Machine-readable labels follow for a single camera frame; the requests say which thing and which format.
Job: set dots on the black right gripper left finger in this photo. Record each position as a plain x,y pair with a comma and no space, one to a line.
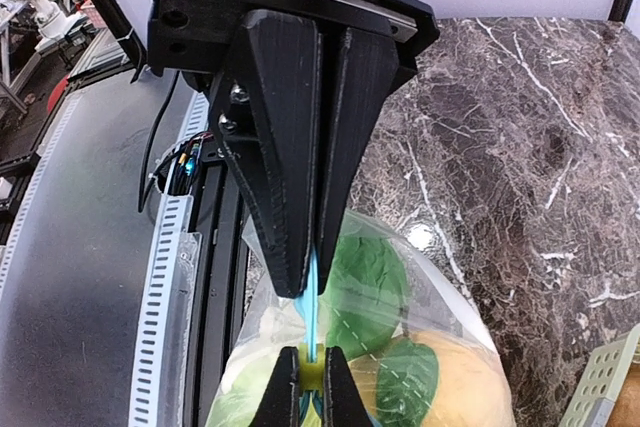
280,403

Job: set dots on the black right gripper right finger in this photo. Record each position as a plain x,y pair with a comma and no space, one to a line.
342,403

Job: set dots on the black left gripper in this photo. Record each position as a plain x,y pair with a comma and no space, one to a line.
259,63

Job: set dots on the white green cabbage toy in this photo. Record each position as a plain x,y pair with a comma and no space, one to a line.
251,363

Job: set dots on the yellow peach toy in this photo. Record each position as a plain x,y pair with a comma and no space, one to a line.
430,378

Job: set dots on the clear zip bag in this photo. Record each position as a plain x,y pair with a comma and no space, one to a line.
432,303

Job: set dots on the green leafy vegetable toy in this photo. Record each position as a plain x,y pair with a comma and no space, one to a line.
361,306

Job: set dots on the pale green perforated basket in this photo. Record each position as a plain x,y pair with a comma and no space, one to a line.
602,381

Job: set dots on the brown potato toy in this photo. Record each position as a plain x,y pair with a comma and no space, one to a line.
626,409

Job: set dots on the light blue cable duct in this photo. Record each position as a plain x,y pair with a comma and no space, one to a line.
160,356

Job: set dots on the black table edge rail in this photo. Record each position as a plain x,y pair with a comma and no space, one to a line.
218,216

